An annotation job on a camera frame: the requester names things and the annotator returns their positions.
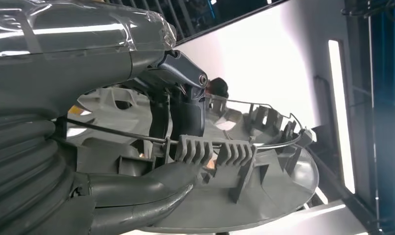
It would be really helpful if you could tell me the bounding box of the person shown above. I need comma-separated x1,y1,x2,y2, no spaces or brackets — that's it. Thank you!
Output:
206,76,230,99

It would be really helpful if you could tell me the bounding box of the long ceiling light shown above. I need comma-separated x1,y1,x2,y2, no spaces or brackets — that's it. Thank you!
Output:
327,39,357,195

